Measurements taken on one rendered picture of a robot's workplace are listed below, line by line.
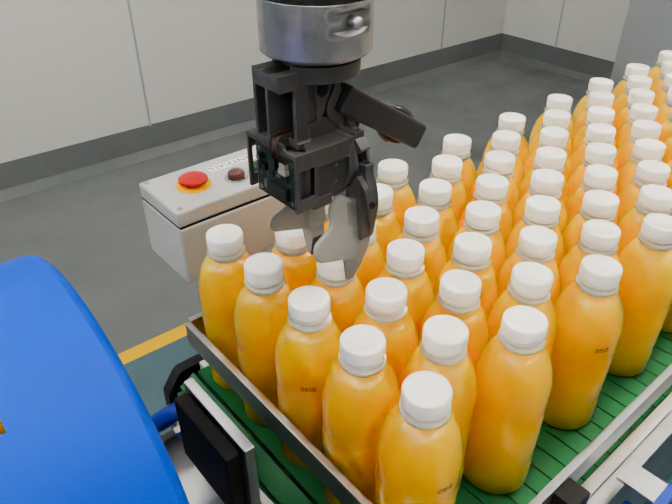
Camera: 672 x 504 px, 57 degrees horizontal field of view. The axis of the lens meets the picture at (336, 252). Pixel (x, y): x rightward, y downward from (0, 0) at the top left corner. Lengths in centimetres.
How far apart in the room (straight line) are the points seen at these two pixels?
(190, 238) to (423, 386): 37
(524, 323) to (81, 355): 36
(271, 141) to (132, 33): 294
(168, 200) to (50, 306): 39
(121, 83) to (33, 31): 47
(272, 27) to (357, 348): 26
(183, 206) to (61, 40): 262
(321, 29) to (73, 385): 29
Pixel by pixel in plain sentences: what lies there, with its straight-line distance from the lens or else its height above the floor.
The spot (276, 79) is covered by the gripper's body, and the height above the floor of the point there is 130.
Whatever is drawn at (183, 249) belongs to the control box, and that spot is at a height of 105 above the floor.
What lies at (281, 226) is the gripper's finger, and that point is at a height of 114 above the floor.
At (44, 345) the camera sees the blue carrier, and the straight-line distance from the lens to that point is 37.
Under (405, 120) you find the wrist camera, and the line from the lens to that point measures 57.
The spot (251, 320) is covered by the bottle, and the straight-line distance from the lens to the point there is 62.
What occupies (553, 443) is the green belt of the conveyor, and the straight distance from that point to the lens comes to 75.
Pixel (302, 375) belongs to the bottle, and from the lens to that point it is 58.
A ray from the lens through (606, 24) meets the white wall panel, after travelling 488.
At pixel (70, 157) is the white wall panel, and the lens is 346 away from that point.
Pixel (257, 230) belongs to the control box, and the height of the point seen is 104.
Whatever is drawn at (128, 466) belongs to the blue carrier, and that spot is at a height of 118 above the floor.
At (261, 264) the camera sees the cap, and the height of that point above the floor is 111.
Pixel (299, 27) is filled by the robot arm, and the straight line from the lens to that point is 47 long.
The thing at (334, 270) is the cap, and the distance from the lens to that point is 61.
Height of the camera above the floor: 146
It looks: 34 degrees down
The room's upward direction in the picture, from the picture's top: straight up
